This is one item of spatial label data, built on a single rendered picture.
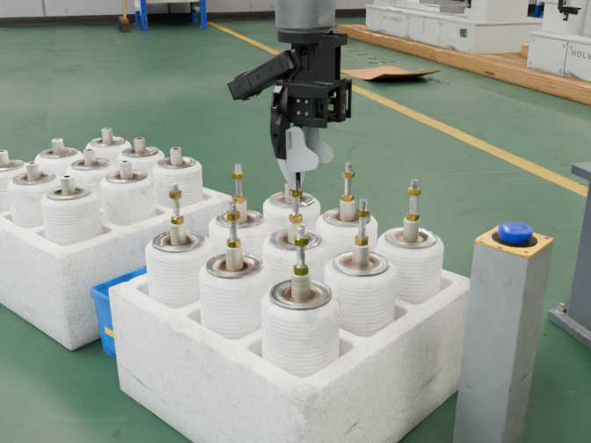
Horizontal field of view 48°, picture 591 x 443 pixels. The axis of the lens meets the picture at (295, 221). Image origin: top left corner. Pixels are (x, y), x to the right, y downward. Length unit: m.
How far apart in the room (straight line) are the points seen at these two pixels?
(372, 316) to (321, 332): 0.11
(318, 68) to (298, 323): 0.32
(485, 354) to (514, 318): 0.07
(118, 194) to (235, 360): 0.51
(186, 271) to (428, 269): 0.34
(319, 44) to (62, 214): 0.55
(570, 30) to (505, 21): 0.72
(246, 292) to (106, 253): 0.40
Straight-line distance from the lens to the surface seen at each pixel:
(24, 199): 1.28
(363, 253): 0.87
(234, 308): 0.86
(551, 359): 1.22
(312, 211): 1.08
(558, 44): 3.63
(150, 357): 0.98
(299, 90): 0.85
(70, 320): 1.19
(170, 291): 0.95
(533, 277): 0.83
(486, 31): 4.29
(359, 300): 0.86
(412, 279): 0.95
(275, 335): 0.79
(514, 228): 0.83
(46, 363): 1.21
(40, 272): 1.21
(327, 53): 0.84
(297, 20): 0.84
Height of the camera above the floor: 0.63
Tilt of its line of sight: 22 degrees down
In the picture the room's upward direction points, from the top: straight up
